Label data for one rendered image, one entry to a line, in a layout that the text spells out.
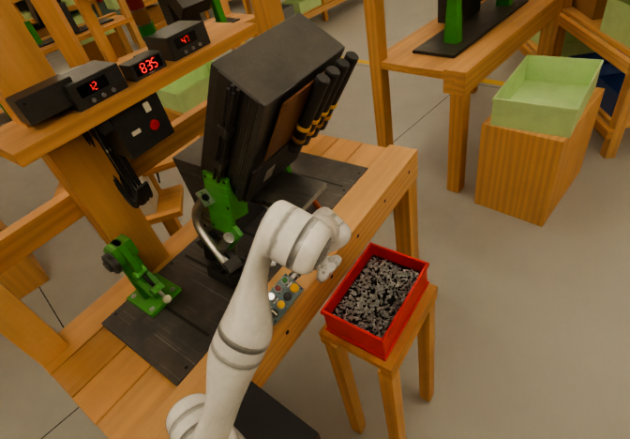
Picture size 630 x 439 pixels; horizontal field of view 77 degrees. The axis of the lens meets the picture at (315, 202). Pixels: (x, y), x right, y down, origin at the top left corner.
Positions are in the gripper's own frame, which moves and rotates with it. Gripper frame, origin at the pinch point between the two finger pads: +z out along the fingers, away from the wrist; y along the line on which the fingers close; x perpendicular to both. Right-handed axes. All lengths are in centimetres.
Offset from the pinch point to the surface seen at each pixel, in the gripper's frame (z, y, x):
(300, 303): 12.6, 2.8, 6.5
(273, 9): -4, -77, -83
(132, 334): 32, 42, -27
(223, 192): -2.4, -1.1, -33.6
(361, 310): 2.3, -5.0, 21.8
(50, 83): -22, 17, -79
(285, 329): 14.5, 11.7, 8.4
